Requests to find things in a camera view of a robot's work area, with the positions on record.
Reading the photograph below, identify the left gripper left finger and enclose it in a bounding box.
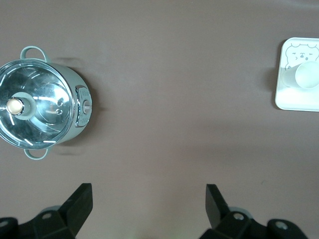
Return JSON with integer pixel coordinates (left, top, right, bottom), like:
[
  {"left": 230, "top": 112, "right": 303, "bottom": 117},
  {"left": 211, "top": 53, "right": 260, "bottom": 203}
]
[{"left": 0, "top": 183, "right": 93, "bottom": 239}]

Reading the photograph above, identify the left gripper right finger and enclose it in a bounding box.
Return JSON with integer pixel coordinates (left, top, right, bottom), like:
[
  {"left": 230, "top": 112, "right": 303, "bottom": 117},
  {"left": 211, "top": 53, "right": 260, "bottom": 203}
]
[{"left": 199, "top": 184, "right": 308, "bottom": 239}]

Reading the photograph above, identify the cream tray with bear print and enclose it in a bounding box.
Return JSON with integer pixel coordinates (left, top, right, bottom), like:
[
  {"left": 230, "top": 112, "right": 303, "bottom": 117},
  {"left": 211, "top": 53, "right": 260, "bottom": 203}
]
[{"left": 275, "top": 37, "right": 319, "bottom": 112}]

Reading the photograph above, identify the glass pot lid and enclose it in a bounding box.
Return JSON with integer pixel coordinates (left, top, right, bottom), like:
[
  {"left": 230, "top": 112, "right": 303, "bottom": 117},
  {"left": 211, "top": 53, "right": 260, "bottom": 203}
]
[{"left": 0, "top": 59, "right": 77, "bottom": 150}]

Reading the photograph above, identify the brown table cover mat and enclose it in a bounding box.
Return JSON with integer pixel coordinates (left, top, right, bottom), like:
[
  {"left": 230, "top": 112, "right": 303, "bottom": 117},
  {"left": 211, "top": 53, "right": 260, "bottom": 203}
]
[{"left": 0, "top": 0, "right": 319, "bottom": 239}]

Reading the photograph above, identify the grey electric cooking pot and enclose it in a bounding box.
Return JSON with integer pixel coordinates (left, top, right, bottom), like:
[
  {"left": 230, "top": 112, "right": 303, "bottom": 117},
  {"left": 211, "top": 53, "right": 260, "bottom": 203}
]
[{"left": 0, "top": 45, "right": 93, "bottom": 160}]

